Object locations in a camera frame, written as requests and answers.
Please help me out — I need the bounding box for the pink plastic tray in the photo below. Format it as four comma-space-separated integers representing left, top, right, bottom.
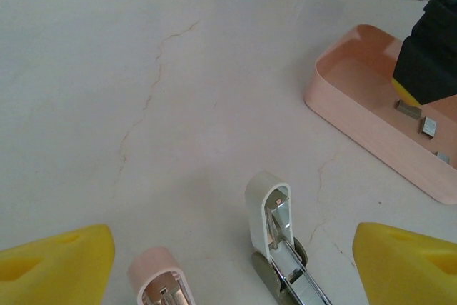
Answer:
303, 24, 457, 206

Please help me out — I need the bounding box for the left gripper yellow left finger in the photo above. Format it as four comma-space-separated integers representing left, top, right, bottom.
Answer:
0, 224, 116, 305

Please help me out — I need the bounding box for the silver metal clip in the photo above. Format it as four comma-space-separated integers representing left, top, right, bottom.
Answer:
127, 246, 196, 305

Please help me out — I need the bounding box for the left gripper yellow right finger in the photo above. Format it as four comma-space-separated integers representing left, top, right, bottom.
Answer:
351, 221, 457, 305

